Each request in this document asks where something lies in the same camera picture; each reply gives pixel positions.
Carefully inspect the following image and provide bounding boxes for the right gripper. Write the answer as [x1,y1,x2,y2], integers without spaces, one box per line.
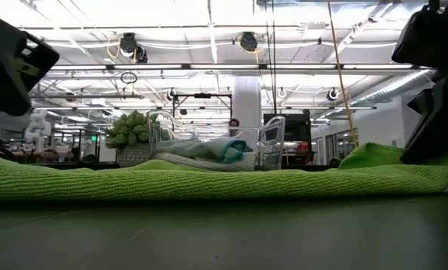
[400,67,448,165]

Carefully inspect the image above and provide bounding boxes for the clear plastic bin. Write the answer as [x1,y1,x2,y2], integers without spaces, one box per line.
[146,109,287,173]

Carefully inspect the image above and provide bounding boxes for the light blue microfiber towel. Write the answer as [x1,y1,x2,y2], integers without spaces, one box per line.
[154,136,254,165]

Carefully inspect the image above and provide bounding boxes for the white waffle-weave towel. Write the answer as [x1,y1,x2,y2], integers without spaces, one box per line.
[154,151,257,173]

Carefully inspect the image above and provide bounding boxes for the green microfiber towel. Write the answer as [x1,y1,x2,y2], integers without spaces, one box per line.
[0,142,448,203]

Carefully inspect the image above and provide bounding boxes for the white round column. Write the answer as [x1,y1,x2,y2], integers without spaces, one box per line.
[232,76,263,131]

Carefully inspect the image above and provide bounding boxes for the person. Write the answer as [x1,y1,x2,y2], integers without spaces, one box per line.
[228,118,242,138]

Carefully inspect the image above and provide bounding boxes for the potted green succulent plant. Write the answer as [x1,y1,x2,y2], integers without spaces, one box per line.
[104,110,172,168]

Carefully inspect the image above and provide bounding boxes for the white robot figure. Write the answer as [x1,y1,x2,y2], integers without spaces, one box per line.
[23,107,53,153]

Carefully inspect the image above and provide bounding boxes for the silver ventilation duct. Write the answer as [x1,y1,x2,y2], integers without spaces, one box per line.
[353,69,434,107]

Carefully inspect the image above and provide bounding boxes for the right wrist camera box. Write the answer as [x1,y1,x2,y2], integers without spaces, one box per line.
[391,0,448,69]

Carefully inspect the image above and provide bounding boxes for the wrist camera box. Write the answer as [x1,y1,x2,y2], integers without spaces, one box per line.
[0,14,61,116]
[391,0,448,69]

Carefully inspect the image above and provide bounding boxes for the yellow extension cable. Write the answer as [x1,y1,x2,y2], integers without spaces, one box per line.
[326,0,359,149]

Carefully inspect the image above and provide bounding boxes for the black ceiling cord reel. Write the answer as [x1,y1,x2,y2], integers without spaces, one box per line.
[119,31,149,64]
[239,31,260,53]

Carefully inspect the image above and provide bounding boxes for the hanging black cable loop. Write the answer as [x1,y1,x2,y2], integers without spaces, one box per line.
[120,70,138,85]

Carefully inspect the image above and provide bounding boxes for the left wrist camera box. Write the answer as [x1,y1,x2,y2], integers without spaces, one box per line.
[0,14,61,116]

